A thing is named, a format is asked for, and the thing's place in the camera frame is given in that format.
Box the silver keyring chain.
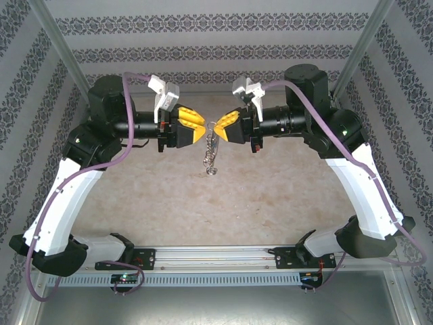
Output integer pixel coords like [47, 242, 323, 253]
[202, 121, 219, 176]

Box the grey metal base panel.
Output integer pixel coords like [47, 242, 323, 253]
[33, 286, 415, 325]

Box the aluminium frame side rail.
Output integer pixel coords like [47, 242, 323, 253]
[329, 96, 422, 325]
[18, 96, 99, 325]

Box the aluminium frame back rail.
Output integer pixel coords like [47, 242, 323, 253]
[91, 88, 336, 100]

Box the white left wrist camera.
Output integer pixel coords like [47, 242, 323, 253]
[148, 74, 180, 125]

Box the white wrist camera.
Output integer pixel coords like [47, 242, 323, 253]
[148, 74, 180, 125]
[231, 77, 265, 122]

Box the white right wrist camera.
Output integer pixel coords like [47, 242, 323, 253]
[231, 77, 265, 122]

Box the aluminium frame post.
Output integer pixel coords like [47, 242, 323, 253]
[331, 0, 396, 101]
[26, 0, 91, 91]

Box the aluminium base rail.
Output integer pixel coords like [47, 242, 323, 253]
[35, 245, 348, 272]

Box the slotted grey cable duct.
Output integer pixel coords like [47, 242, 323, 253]
[46, 272, 325, 288]

